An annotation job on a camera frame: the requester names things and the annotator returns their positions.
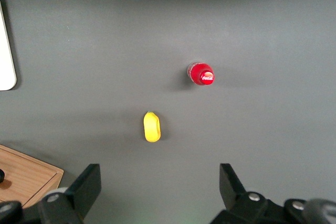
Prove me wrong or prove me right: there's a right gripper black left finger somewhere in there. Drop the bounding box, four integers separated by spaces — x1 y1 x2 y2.
38 163 102 224

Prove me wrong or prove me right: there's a yellow banana toy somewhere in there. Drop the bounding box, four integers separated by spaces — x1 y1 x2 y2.
143 111 162 143

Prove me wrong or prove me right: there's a wooden drawer cabinet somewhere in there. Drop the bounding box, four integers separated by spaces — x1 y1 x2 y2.
0 144 65 209

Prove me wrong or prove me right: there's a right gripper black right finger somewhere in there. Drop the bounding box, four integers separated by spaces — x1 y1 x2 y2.
209 163 286 224

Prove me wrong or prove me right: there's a red cola bottle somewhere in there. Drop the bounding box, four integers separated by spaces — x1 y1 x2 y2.
186 61 215 87

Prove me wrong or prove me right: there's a white plastic tray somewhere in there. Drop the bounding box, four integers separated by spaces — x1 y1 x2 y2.
0 0 17 91

